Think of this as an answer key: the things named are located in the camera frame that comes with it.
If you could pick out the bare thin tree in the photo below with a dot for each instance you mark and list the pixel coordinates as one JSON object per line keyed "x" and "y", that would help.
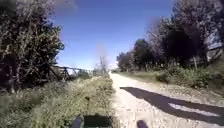
{"x": 102, "y": 65}

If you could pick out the wooden fence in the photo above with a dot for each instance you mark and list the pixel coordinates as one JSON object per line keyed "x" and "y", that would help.
{"x": 68, "y": 72}

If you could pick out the pale gravel path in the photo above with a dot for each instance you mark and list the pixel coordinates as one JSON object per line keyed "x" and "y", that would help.
{"x": 133, "y": 110}

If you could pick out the weedy grass verge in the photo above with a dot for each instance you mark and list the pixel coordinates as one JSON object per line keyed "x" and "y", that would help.
{"x": 63, "y": 100}

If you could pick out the row of trees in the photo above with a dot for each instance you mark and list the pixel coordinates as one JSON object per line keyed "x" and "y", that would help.
{"x": 173, "y": 43}

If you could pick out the robot's own part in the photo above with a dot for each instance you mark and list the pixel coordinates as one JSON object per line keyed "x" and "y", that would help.
{"x": 76, "y": 122}
{"x": 142, "y": 124}

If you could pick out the overgrown grass bank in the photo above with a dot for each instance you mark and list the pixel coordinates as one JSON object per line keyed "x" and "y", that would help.
{"x": 186, "y": 77}

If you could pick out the large leafy bush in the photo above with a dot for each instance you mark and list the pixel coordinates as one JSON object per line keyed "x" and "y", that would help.
{"x": 26, "y": 43}

